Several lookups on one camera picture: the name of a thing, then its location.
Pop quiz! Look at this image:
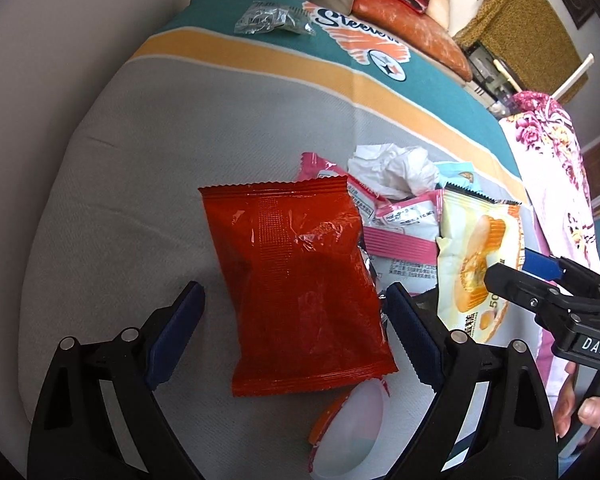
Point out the orange cake snack packet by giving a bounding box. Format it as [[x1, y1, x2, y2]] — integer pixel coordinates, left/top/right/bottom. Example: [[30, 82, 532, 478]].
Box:
[[437, 183, 524, 344]]

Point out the light blue oat snack packet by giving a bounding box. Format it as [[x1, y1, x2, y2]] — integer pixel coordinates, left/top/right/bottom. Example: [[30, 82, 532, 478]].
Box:
[[434, 162, 483, 192]]

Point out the red foil snack bag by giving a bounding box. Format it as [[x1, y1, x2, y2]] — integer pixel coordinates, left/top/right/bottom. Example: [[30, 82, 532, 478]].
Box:
[[200, 176, 398, 396]]

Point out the person's right hand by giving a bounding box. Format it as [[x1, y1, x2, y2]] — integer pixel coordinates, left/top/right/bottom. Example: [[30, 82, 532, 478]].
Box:
[[553, 362, 600, 438]]

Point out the pink floral bed quilt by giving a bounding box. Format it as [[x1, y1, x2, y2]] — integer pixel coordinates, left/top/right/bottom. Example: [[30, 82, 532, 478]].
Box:
[[497, 90, 600, 401]]

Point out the clear plastic cup lid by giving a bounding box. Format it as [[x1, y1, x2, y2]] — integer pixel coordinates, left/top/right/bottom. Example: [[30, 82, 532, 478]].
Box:
[[308, 378, 390, 479]]

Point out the pink white wrapper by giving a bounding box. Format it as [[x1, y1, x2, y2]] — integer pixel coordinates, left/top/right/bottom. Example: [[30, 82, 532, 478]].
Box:
[[298, 152, 441, 296]]

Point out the crumpled white tissue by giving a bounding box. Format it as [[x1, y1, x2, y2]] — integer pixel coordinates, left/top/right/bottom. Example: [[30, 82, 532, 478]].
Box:
[[347, 143, 439, 200]]

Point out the teal orange grey blanket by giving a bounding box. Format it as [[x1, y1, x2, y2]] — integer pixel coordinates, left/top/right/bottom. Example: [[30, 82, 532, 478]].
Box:
[[18, 0, 527, 479]]

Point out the brown patterned cloth cover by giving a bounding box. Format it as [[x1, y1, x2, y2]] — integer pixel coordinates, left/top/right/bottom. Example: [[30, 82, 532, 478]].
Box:
[[454, 0, 582, 94]]

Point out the crumpled clear plastic bag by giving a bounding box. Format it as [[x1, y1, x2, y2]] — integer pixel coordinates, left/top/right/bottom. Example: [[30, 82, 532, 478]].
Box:
[[234, 1, 315, 36]]

